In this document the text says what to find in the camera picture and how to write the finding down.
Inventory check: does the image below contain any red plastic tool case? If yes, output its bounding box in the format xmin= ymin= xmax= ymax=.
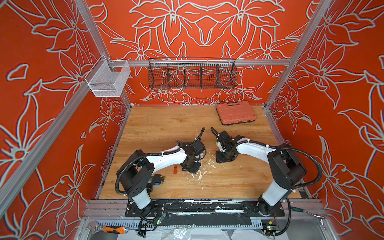
xmin=216 ymin=101 xmax=257 ymax=126

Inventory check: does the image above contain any white mesh wall basket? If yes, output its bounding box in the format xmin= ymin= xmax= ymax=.
xmin=85 ymin=56 xmax=131 ymax=98

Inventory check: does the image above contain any orange handled adjustable wrench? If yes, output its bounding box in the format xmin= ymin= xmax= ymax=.
xmin=86 ymin=221 xmax=130 ymax=235

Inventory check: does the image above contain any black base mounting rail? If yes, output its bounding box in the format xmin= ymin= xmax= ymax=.
xmin=144 ymin=199 xmax=286 ymax=217

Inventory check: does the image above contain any black connector with coloured wires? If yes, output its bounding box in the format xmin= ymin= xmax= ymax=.
xmin=151 ymin=174 xmax=165 ymax=185

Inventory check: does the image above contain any green handled screwdriver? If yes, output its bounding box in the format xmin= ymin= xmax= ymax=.
xmin=291 ymin=207 xmax=325 ymax=219

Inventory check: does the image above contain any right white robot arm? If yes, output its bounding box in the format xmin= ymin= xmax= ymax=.
xmin=211 ymin=128 xmax=323 ymax=207

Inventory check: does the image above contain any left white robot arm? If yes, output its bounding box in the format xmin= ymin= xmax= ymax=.
xmin=115 ymin=139 xmax=207 ymax=210

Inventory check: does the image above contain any black wire wall basket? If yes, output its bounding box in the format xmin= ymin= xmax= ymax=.
xmin=148 ymin=57 xmax=239 ymax=90

